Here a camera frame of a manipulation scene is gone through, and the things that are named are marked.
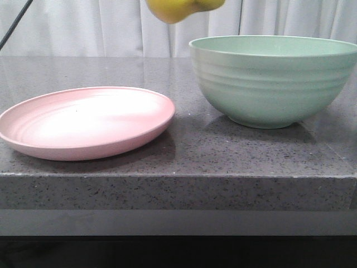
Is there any pink plate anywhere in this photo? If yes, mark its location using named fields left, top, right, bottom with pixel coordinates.
left=1, top=87, right=175, bottom=161

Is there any black cable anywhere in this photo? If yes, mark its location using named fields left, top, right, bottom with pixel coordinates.
left=0, top=0, right=32, bottom=50

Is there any yellow banana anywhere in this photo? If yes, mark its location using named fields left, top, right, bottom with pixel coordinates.
left=146, top=0, right=225, bottom=24

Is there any green bowl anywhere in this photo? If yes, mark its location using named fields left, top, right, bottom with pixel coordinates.
left=189, top=35, right=356, bottom=129

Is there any white curtain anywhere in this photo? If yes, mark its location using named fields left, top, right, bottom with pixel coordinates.
left=1, top=1, right=356, bottom=58

